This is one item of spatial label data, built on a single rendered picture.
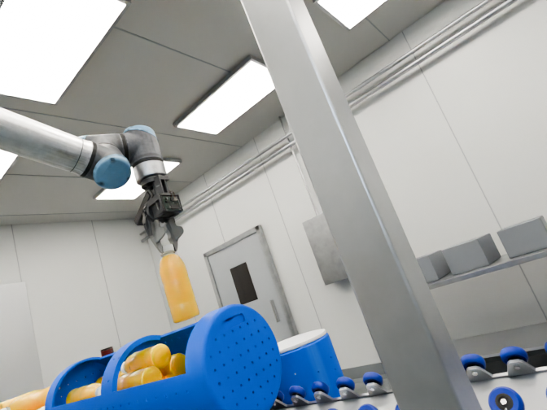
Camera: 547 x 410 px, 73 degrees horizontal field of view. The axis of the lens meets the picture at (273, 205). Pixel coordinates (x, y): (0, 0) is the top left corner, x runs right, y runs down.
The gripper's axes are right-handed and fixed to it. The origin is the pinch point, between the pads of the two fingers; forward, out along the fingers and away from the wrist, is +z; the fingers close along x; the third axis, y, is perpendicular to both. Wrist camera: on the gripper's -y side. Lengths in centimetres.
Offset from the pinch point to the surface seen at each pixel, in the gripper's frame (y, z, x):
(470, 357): 61, 46, 14
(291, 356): -2, 43, 40
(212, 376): 11.7, 34.6, -6.3
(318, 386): 24, 47, 14
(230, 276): -303, -31, 346
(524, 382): 69, 51, 12
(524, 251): 61, 51, 265
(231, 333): 11.7, 27.6, 3.1
